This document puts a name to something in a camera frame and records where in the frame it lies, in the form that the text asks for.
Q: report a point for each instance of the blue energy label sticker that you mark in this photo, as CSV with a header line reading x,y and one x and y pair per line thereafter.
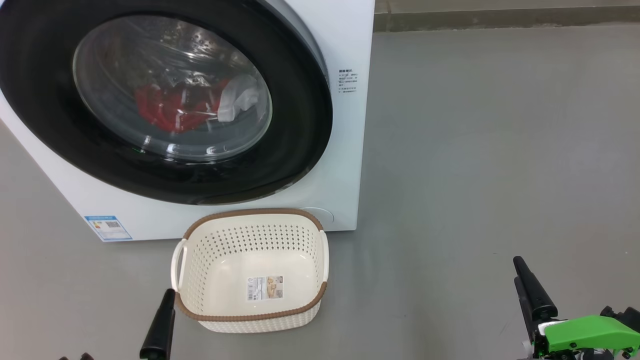
x,y
107,227

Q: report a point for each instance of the round drain filter cover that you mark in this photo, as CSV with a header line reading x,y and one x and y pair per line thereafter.
x,y
322,215

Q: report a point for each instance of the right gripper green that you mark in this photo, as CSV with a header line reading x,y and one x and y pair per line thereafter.
x,y
585,335

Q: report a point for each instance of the white front-load washing machine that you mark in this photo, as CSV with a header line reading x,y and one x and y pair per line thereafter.
x,y
345,160

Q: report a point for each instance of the cream perforated basket brown rim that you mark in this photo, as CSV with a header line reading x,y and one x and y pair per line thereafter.
x,y
250,315

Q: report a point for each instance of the paper product label sticker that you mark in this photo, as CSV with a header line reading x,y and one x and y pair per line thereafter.
x,y
264,288

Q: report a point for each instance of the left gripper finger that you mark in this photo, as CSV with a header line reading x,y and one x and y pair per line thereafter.
x,y
159,330

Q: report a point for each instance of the small printed text sticker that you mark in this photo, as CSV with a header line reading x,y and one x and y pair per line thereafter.
x,y
348,81

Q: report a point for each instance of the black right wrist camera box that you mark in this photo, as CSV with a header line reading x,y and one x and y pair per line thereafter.
x,y
624,316

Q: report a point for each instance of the red garment white trim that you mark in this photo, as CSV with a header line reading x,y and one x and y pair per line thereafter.
x,y
165,107

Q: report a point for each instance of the black round glass washer door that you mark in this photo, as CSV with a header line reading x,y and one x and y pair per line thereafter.
x,y
45,100

